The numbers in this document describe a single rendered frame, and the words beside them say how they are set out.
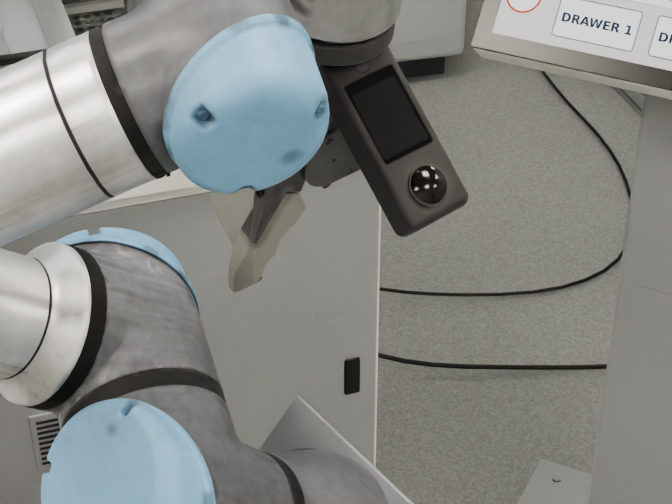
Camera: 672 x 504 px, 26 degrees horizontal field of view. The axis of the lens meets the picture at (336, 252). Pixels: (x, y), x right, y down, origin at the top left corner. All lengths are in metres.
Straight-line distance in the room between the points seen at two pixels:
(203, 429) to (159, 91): 0.37
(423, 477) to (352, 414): 0.51
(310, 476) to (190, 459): 0.14
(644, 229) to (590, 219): 1.29
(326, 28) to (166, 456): 0.29
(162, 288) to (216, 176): 0.39
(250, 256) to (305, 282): 0.90
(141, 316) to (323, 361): 0.92
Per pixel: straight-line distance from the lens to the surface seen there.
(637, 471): 2.08
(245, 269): 0.94
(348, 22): 0.82
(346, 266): 1.83
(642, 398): 1.99
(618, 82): 1.64
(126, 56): 0.66
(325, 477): 1.06
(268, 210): 0.90
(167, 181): 1.67
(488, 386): 2.67
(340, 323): 1.88
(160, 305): 1.02
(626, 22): 1.64
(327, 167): 0.90
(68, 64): 0.66
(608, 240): 3.07
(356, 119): 0.85
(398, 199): 0.85
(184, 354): 1.01
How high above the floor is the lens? 1.72
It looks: 35 degrees down
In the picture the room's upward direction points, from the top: straight up
